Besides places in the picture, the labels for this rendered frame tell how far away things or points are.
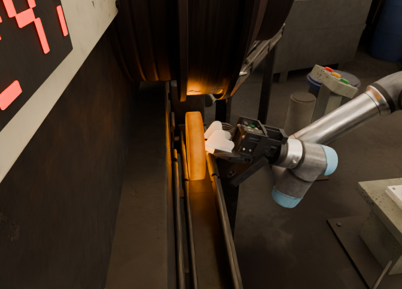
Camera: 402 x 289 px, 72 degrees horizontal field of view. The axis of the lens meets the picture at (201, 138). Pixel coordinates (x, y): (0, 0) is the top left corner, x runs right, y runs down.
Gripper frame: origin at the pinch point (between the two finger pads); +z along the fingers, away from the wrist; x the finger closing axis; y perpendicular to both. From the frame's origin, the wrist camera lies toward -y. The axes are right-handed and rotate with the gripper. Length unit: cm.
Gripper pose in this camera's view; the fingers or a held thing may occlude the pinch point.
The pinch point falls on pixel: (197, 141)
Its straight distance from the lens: 63.6
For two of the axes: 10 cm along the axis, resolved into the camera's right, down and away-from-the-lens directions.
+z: -9.5, -1.9, -2.6
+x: 1.1, 5.6, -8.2
